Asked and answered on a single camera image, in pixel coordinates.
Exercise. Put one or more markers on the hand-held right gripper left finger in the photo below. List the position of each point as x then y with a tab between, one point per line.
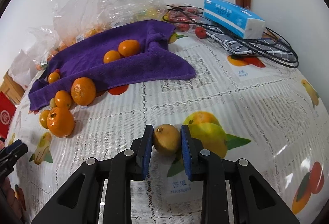
147	152

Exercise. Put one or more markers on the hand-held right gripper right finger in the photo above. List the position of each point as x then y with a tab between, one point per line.
187	154

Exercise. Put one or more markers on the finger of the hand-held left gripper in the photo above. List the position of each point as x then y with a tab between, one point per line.
15	144
16	152

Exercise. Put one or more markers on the small yellow loquat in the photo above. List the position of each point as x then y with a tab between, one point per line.
52	102
166	139

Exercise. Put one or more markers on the small orange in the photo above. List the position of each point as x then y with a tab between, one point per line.
63	99
111	56
44	118
129	48
54	77

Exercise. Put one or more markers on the large orange with stem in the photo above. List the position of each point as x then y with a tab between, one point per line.
60	121

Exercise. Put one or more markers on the purple towel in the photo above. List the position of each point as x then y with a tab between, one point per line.
128	69

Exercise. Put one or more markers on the person's left hand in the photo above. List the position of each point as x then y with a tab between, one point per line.
9	195

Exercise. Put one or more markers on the red paper bag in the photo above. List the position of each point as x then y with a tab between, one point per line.
6	116

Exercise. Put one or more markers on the fruit-print white tablecloth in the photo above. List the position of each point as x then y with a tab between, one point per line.
180	100

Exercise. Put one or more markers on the wooden chair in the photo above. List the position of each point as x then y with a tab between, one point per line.
12	87

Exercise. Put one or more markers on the white plastic bag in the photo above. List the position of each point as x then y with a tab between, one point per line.
20	59

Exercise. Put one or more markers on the clear bag of leafy oranges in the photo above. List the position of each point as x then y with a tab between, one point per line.
43	42

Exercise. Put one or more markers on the black white patterned pouch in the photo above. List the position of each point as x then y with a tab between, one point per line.
239	45

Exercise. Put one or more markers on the red cherry tomato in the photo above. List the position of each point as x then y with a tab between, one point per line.
200	31

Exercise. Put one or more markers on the bag of red tomatoes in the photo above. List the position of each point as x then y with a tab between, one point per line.
182	14

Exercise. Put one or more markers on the blue tissue pack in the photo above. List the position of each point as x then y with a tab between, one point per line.
231	19

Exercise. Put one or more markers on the tall clear bag of oranges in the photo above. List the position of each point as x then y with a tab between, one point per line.
77	0

